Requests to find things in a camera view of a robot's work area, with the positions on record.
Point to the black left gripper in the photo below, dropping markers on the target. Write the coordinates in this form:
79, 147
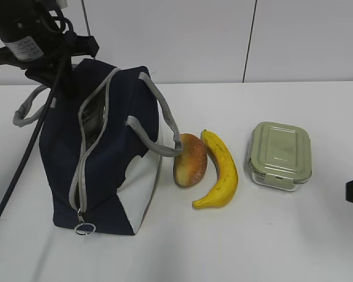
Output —
42, 66

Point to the navy blue lunch bag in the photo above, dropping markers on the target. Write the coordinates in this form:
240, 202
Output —
102, 150

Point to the green lid glass container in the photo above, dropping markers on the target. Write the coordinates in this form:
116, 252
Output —
279, 156

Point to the yellow banana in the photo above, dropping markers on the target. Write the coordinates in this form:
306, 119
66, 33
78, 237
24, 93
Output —
226, 186

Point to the brown bread roll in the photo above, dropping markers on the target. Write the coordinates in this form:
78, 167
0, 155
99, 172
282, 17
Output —
190, 166

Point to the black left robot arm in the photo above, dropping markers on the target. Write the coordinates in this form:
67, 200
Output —
41, 41

